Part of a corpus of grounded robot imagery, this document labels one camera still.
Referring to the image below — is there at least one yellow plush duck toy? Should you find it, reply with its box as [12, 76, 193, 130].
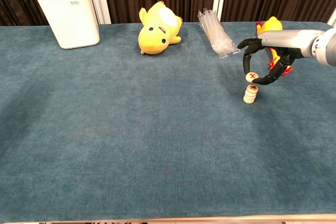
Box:
[138, 1, 183, 56]

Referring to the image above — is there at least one white plastic bin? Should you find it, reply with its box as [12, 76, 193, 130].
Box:
[36, 0, 101, 50]

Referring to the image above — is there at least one teal table cloth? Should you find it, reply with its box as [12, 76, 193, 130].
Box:
[0, 20, 336, 222]

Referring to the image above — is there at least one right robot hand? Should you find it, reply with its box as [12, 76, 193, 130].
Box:
[237, 29, 320, 86]

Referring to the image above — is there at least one clear bag of straws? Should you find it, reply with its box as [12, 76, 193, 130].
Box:
[197, 8, 242, 60]

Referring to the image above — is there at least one yellow rubber chicken toy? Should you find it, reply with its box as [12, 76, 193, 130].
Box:
[255, 16, 293, 76]

